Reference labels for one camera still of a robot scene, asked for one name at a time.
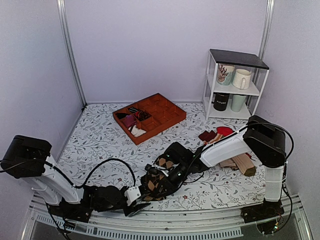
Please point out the left aluminium frame post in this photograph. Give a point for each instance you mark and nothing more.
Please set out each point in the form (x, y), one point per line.
(61, 7)

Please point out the black rolled sock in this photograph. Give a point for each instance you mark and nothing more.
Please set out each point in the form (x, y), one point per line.
(121, 115)

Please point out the white shelf rack black top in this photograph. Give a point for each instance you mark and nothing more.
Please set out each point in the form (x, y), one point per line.
(248, 61)

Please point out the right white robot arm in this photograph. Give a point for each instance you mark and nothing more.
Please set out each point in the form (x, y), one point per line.
(266, 140)

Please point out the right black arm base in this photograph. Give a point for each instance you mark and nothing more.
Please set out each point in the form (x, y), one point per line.
(264, 211)

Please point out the floral white tablecloth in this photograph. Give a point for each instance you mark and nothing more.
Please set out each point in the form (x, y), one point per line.
(100, 153)

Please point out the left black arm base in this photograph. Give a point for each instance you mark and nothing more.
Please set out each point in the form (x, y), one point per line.
(80, 212)

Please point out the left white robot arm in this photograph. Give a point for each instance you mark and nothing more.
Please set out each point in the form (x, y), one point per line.
(30, 159)

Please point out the aluminium front rail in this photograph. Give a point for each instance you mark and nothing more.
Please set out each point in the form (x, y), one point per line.
(210, 224)

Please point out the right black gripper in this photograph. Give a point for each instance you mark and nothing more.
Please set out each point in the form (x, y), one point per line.
(170, 187)

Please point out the striped beige sock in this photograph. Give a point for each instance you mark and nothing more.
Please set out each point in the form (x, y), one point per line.
(217, 138)

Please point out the brown argyle sock pair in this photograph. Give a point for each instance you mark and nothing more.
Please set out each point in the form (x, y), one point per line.
(149, 182)

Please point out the coral pattern mug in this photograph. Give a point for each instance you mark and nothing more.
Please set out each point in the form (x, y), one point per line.
(225, 74)

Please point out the purple rolled sock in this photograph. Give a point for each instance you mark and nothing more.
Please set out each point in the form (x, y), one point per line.
(129, 121)

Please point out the white rolled sock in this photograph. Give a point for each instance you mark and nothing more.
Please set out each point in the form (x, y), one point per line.
(135, 131)

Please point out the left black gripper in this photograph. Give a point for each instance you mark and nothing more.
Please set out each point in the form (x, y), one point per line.
(133, 210)

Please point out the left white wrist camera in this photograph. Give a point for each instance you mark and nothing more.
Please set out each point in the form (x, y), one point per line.
(132, 194)

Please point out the right aluminium frame post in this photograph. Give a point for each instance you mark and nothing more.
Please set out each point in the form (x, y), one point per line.
(266, 28)

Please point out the white ribbed mug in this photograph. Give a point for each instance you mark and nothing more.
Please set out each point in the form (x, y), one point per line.
(241, 79)

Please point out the black mug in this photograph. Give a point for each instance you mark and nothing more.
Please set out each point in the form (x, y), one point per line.
(221, 101)

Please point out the black white striped sock roll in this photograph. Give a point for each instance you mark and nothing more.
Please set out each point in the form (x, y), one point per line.
(133, 110)

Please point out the pale green tumbler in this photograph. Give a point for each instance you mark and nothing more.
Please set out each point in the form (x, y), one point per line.
(237, 102)

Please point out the brown divided wooden tray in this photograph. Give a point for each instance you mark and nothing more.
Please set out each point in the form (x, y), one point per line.
(164, 114)

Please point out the dark red patterned sock roll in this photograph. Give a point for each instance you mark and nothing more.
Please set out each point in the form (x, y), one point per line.
(142, 115)

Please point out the aluminium frame post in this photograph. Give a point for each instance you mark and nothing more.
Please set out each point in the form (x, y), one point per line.
(61, 7)
(266, 28)

